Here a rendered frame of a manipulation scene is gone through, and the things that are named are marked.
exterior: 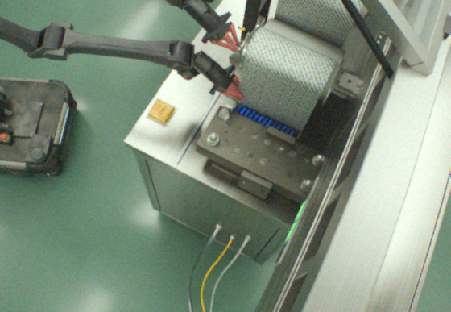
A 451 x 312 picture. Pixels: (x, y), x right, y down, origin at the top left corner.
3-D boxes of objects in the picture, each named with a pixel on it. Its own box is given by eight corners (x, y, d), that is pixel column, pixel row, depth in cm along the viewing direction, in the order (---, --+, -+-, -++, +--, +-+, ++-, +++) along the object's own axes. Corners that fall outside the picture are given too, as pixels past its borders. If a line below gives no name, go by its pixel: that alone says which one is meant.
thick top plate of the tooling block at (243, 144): (219, 113, 142) (220, 104, 136) (327, 166, 136) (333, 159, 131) (196, 151, 136) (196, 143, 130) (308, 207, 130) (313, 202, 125)
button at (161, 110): (158, 101, 150) (157, 97, 148) (175, 109, 149) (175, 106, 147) (147, 116, 148) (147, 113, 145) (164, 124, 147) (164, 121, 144)
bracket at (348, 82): (342, 74, 115) (345, 70, 113) (361, 83, 114) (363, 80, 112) (337, 87, 113) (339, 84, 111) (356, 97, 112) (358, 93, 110)
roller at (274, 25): (268, 34, 139) (274, 10, 128) (337, 65, 135) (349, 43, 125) (254, 59, 134) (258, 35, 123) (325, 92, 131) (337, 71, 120)
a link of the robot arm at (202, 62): (193, 58, 123) (201, 45, 125) (183, 65, 129) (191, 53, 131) (210, 72, 125) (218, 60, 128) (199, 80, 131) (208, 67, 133)
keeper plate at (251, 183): (240, 180, 139) (243, 168, 129) (267, 194, 137) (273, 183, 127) (237, 187, 138) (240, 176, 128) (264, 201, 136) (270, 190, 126)
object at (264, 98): (236, 101, 139) (242, 70, 122) (300, 133, 135) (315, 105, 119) (235, 102, 138) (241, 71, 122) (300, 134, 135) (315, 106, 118)
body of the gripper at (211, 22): (204, 45, 119) (186, 27, 115) (221, 21, 122) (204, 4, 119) (217, 39, 113) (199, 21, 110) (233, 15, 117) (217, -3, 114)
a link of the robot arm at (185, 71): (175, 65, 120) (178, 39, 123) (159, 77, 130) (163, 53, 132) (211, 76, 126) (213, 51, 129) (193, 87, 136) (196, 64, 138)
